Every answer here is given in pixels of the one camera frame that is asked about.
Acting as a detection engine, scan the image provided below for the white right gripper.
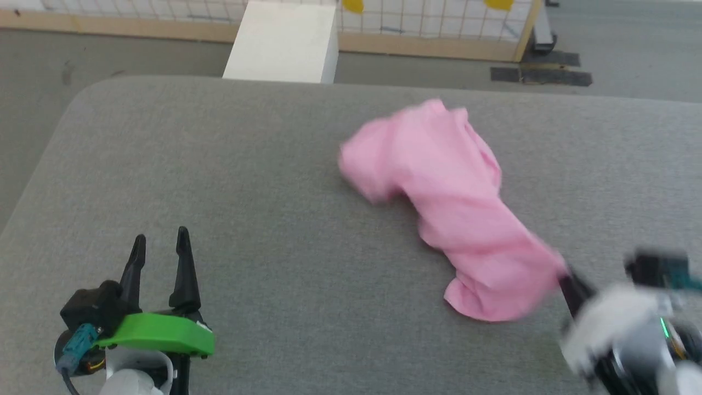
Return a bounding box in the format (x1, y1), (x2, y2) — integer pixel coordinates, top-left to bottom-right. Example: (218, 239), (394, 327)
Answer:
(558, 268), (661, 376)

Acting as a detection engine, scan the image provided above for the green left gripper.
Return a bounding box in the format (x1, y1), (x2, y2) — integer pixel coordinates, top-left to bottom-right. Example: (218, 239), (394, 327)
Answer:
(92, 225), (216, 358)

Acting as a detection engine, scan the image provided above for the pink garment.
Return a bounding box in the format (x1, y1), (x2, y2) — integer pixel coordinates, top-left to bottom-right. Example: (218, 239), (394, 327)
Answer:
(338, 99), (568, 323)

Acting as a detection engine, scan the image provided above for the grey sofa cushion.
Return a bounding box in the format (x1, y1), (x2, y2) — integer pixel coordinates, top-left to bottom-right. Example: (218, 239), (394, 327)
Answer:
(0, 75), (702, 395)

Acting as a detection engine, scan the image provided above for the long black floor tape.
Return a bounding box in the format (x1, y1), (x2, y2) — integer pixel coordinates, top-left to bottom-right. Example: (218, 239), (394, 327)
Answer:
(490, 66), (593, 87)

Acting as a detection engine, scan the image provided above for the short black floor tape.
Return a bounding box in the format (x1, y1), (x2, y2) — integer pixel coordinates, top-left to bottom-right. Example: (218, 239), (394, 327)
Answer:
(521, 50), (581, 68)

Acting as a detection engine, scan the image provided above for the white box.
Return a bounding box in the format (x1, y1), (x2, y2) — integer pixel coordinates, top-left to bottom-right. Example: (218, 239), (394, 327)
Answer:
(222, 0), (339, 84)

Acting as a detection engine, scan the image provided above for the grey black stand foot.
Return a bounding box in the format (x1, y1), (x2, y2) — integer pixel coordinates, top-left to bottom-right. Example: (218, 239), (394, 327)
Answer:
(529, 0), (560, 55)

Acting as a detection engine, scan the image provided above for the wooden framed grid fence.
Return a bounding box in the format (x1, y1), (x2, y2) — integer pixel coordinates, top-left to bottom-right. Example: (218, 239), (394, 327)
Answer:
(0, 0), (545, 63)

